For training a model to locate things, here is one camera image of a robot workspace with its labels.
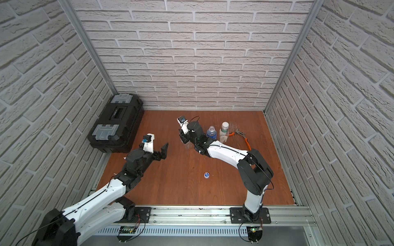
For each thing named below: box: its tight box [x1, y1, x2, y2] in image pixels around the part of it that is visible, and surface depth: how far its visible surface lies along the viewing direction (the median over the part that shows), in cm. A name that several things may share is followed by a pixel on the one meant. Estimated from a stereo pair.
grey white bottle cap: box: [222, 121, 230, 130], surface depth 88 cm
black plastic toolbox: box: [87, 93, 145, 154], surface depth 94 cm
